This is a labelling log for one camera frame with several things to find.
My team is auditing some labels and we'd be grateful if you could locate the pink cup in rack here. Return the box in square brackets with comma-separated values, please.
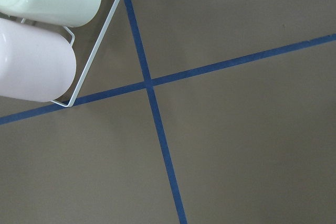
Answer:
[1, 19, 76, 102]

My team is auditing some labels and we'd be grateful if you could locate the white wire cup rack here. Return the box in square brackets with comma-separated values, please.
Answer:
[19, 0, 133, 109]

